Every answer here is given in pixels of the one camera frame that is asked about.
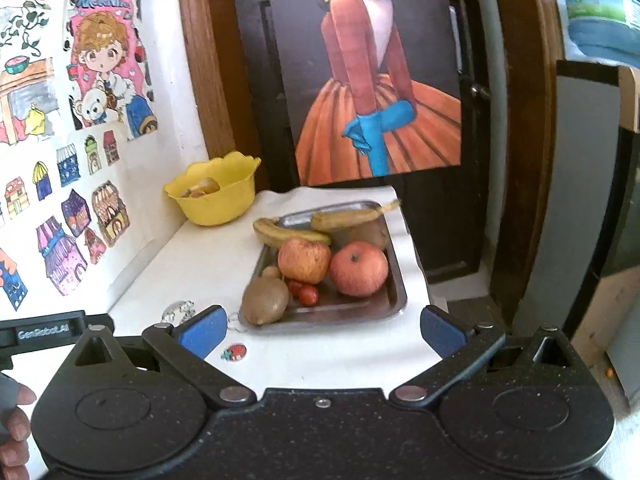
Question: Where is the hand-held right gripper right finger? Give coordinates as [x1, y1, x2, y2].
[389, 305, 581, 406]

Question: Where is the metal tray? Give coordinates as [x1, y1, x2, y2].
[238, 200, 408, 336]

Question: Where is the blue water jug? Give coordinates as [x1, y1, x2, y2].
[560, 0, 640, 68]

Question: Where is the brown cardboard box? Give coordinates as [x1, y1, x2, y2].
[617, 66, 640, 133]

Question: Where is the fireplace room drawing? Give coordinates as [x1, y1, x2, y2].
[0, 0, 57, 147]

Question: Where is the person's left hand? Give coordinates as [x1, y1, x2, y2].
[0, 372, 37, 480]

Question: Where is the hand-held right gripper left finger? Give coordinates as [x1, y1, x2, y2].
[70, 305, 257, 411]

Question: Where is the medium brown kiwi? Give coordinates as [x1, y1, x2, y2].
[345, 225, 390, 252]

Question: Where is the large oval kiwi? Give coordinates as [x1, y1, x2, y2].
[242, 276, 291, 327]

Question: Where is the pale streaked apple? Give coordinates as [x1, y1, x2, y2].
[278, 238, 332, 284]

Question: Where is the grey water dispenser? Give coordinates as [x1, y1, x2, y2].
[520, 60, 640, 366]

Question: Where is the yellow plastic bowl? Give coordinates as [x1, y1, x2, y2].
[164, 151, 262, 227]

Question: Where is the red apple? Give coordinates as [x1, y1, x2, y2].
[329, 241, 390, 297]

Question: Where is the wooden door frame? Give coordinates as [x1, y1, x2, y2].
[175, 0, 565, 328]

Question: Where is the orange dress painting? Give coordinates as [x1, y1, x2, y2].
[282, 0, 463, 187]

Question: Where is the cartoon girl teddy poster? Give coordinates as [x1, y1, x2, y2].
[67, 0, 160, 142]

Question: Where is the colourful houses drawing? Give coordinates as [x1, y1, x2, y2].
[0, 129, 132, 311]

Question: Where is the brown ginger root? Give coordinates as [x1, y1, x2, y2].
[180, 177, 221, 199]

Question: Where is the yellow banana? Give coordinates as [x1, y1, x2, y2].
[252, 217, 332, 249]
[311, 199, 402, 232]

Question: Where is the white printed tablecloth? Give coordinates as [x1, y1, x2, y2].
[107, 186, 448, 396]

